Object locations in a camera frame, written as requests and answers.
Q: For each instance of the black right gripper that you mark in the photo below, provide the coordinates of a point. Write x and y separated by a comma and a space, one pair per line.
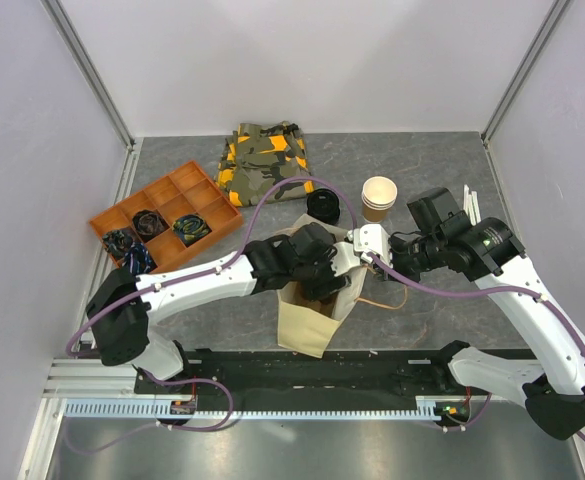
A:
394, 243

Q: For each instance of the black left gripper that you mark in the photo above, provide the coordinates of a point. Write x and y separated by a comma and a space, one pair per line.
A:
320, 290

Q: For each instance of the brown paper bag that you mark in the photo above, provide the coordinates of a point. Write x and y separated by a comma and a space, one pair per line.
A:
307, 327

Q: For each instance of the stack of paper cups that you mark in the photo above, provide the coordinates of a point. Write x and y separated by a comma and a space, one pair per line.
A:
378, 196

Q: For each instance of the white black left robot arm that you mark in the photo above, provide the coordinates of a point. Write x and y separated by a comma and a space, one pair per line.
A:
126, 308

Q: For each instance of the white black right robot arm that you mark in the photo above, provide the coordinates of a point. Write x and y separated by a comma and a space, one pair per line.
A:
455, 258

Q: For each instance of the white paper straws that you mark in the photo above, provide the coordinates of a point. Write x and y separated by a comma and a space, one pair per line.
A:
471, 205

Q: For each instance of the stack of black lids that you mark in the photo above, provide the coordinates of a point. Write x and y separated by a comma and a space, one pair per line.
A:
323, 205

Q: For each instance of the green yellow rolled sock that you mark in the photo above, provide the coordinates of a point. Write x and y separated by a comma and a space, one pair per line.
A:
190, 229

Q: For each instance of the camouflage folded cloth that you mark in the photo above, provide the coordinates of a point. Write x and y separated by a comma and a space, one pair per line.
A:
256, 157

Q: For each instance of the orange compartment tray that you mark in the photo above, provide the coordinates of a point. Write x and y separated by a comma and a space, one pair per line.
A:
185, 190

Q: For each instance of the blue striped rolled sock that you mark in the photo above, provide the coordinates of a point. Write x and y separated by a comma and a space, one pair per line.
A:
138, 260

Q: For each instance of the dark patterned rolled sock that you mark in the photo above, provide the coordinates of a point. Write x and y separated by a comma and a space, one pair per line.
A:
118, 242

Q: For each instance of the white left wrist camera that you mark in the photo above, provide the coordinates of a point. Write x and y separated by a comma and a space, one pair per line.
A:
345, 259

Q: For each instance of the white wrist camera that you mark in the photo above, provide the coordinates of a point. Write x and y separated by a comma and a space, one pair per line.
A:
345, 259
371, 240

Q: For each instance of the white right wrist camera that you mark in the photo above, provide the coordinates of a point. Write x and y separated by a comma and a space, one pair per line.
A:
371, 240

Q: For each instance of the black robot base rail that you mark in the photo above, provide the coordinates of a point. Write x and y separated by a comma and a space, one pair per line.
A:
362, 378

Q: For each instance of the grey slotted cable duct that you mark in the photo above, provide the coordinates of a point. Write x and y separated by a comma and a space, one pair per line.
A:
422, 409

